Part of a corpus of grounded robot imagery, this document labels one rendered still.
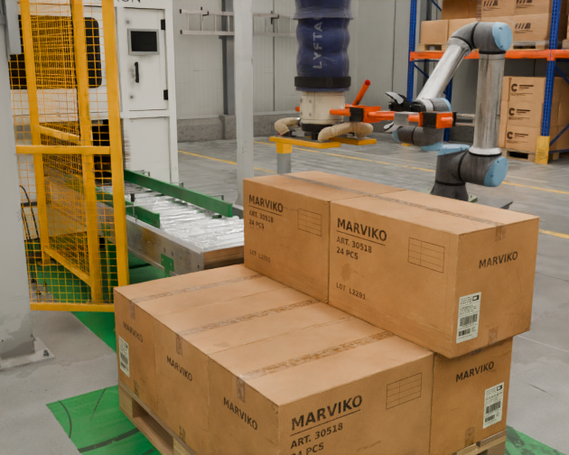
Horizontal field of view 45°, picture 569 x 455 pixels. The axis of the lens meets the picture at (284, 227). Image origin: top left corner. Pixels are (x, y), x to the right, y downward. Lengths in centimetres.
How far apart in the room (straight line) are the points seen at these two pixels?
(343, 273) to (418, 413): 57
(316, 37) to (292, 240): 79
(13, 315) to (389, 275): 200
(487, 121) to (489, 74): 21
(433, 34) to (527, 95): 209
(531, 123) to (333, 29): 829
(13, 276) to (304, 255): 153
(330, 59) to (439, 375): 124
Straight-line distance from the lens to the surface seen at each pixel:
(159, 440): 280
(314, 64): 271
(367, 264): 240
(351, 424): 210
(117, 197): 371
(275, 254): 285
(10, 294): 359
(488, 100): 326
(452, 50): 325
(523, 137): 1094
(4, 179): 346
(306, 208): 263
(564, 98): 1121
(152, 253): 363
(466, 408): 247
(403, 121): 245
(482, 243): 218
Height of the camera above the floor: 144
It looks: 14 degrees down
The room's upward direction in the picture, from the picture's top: straight up
